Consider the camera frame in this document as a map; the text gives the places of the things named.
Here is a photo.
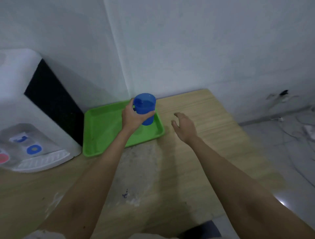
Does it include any person's left forearm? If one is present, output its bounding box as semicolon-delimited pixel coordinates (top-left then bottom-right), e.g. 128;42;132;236
37;127;133;239

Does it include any white water dispenser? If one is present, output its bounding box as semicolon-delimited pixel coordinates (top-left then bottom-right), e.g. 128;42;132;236
0;48;85;173

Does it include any person's right hand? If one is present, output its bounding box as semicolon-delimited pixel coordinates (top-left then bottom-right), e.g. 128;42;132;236
171;112;199;146

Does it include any wooden table with scraped patch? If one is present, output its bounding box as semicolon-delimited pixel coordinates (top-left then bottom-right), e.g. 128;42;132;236
0;89;287;239

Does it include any person's dark trouser leg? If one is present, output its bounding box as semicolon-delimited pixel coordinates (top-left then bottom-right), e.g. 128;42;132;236
177;220;222;239

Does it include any blue plastic cup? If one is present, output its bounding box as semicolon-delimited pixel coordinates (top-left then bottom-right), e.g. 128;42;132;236
133;93;157;126

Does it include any grey floor cable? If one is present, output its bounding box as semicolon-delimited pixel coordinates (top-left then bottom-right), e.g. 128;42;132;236
270;116;315;187

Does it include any person's left hand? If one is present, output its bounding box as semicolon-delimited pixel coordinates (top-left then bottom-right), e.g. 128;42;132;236
121;98;156;135

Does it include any white power strip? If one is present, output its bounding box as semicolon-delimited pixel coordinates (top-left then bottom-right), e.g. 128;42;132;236
303;124;315;141

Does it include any green plastic tray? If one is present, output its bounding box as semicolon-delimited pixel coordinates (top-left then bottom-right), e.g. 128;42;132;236
82;98;165;158

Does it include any person's white shirt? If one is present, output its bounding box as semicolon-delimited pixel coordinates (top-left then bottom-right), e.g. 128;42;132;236
23;229;62;239

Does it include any person's right forearm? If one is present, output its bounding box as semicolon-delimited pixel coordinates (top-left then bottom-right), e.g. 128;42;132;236
188;136;315;239

